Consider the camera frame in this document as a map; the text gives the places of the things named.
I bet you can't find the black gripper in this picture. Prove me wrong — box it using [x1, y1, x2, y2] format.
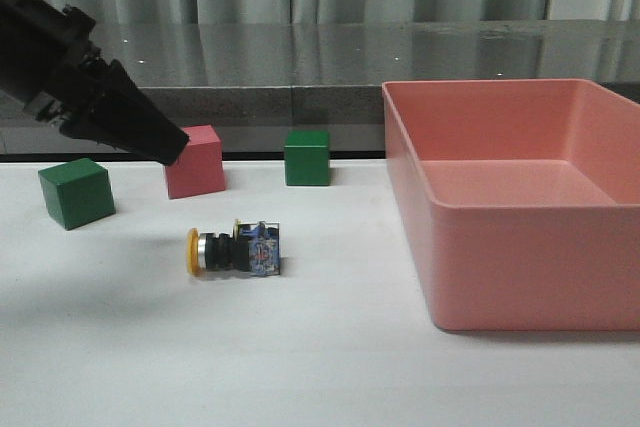
[1, 0, 189, 165]

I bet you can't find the yellow push button switch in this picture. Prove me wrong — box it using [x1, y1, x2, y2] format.
[186, 220, 282, 277]

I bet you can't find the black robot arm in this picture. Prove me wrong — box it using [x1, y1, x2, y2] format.
[1, 0, 189, 165]

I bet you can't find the left green wooden cube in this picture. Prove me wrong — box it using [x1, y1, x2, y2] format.
[38, 158, 116, 230]

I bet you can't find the green wooden cube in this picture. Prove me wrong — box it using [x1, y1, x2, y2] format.
[284, 131, 330, 186]
[38, 158, 116, 230]

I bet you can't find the pink wooden cube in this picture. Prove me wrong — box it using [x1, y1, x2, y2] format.
[164, 125, 226, 199]

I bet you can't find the grey stone counter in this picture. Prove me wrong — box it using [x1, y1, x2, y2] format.
[0, 19, 640, 156]

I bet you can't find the right green wooden cube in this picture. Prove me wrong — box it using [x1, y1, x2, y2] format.
[284, 131, 330, 186]

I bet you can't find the pink plastic bin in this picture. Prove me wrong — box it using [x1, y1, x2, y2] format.
[382, 79, 639, 331]

